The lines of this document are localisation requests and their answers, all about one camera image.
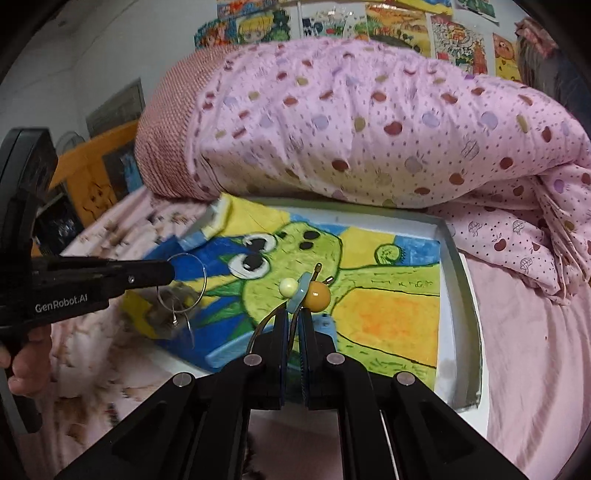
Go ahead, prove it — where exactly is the silver hoop earring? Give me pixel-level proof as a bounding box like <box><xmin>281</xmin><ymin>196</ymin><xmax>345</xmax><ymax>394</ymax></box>
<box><xmin>156</xmin><ymin>253</ymin><xmax>208</xmax><ymax>326</ymax></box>

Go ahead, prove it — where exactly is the pink floral bed sheet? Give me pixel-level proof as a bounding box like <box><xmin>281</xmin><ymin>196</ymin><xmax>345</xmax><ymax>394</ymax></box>
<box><xmin>9</xmin><ymin>187</ymin><xmax>583</xmax><ymax>480</ymax></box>

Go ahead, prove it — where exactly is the grey wall picture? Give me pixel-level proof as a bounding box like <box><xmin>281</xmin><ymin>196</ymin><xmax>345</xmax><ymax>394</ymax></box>
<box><xmin>86</xmin><ymin>78</ymin><xmax>147</xmax><ymax>138</ymax></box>

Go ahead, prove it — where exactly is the orange wooden chair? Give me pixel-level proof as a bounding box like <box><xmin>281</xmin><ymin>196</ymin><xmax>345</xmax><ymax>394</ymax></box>
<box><xmin>46</xmin><ymin>121</ymin><xmax>145</xmax><ymax>232</ymax></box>

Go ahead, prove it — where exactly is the white tray with frog drawing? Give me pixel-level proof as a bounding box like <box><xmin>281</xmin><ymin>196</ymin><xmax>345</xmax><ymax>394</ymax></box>
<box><xmin>122</xmin><ymin>193</ymin><xmax>484</xmax><ymax>412</ymax></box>

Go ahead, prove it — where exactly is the pink apple print quilt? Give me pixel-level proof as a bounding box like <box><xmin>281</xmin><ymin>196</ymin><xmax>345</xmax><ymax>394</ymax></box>
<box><xmin>135</xmin><ymin>38</ymin><xmax>591</xmax><ymax>306</ymax></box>

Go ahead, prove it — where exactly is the orange and cream bead earring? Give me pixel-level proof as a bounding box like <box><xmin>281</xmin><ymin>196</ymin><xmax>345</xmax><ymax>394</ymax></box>
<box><xmin>248</xmin><ymin>263</ymin><xmax>334</xmax><ymax>354</ymax></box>

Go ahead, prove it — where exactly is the pink patterned cloth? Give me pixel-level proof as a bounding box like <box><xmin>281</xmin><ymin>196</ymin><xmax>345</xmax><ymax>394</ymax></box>
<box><xmin>514</xmin><ymin>17</ymin><xmax>560</xmax><ymax>52</ymax></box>

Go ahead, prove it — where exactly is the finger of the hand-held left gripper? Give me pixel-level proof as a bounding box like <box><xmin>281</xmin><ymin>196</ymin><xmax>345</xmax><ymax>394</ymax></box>
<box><xmin>106</xmin><ymin>259</ymin><xmax>175</xmax><ymax>301</ymax></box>

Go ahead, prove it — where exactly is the row of colourful wall drawings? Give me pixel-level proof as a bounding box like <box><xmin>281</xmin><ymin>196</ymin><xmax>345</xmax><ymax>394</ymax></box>
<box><xmin>194</xmin><ymin>0</ymin><xmax>523</xmax><ymax>82</ymax></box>

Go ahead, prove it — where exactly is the person's left hand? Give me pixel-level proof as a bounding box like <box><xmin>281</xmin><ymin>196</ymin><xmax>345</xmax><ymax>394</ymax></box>
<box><xmin>0</xmin><ymin>324</ymin><xmax>54</xmax><ymax>398</ymax></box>

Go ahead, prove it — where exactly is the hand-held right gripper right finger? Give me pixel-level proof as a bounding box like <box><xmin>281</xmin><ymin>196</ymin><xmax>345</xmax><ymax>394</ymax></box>
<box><xmin>298</xmin><ymin>309</ymin><xmax>527</xmax><ymax>480</ymax></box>

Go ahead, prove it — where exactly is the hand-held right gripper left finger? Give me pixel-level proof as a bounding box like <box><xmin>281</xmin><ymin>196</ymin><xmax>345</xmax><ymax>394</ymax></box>
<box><xmin>55</xmin><ymin>313</ymin><xmax>289</xmax><ymax>480</ymax></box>

